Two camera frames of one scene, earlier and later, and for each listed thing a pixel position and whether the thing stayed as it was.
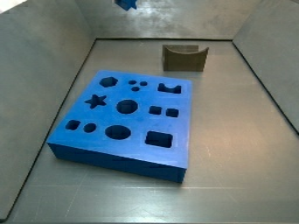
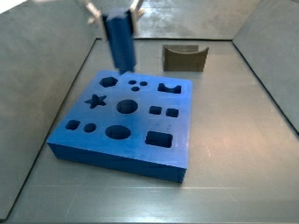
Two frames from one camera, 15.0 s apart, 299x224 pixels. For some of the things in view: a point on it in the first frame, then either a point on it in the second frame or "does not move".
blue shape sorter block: x=129 y=124 does not move
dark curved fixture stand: x=183 y=58 does not move
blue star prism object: x=126 y=4 to x=119 y=28
